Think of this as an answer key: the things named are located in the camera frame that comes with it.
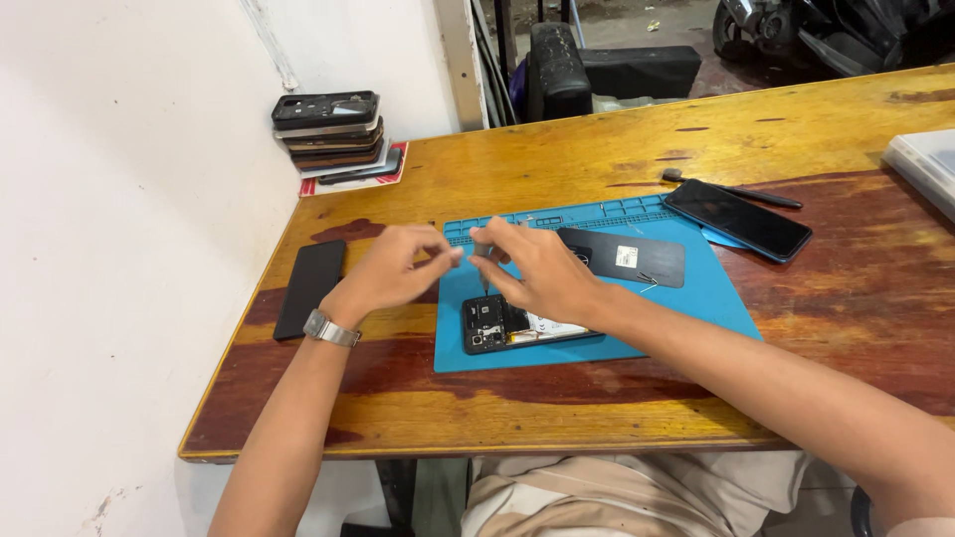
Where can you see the person's left hand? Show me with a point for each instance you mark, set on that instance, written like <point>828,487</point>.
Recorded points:
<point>384,268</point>

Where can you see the person's right hand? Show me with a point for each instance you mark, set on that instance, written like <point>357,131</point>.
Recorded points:
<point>548,280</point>

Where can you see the person's left fingers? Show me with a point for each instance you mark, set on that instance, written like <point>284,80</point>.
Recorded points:
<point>433,250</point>

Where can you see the person's right fingers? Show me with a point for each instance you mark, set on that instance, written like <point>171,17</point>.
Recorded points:
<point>507,257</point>

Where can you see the small precision screwdriver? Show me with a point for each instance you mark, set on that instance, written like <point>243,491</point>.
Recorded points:
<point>484,268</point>

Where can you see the opened black smartphone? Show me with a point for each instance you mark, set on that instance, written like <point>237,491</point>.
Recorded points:
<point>489,324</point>

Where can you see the red and white card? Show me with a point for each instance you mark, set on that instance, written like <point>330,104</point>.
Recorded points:
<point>358,183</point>

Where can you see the black phone back cover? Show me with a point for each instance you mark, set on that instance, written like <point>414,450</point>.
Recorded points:
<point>634,257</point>

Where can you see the black slab phone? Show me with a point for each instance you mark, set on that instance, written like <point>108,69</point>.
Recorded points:
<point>310,287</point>

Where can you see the silver wristwatch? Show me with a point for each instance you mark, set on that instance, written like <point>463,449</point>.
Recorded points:
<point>330,329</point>

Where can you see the stack of phone frames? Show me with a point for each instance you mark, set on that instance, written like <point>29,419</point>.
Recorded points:
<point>328,130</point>

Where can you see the blue silicone repair mat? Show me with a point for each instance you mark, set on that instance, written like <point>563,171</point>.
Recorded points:
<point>694,306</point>

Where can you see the black padded seat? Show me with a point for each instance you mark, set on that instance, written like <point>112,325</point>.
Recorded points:
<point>559,71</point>

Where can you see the black smartphone with blue edge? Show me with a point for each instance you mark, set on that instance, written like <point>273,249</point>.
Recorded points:
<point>738,220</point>

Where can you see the black table leg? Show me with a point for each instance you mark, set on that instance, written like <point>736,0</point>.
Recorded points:
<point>395,496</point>

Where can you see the black pen-shaped tool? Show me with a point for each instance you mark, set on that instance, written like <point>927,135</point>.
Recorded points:
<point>753,195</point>

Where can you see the person's beige trousers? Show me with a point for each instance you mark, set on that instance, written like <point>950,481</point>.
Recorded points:
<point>627,496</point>

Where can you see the parked motorcycle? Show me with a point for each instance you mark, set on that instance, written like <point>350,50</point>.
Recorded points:
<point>828,30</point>

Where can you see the white plastic box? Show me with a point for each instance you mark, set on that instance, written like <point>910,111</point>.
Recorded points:
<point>925,168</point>

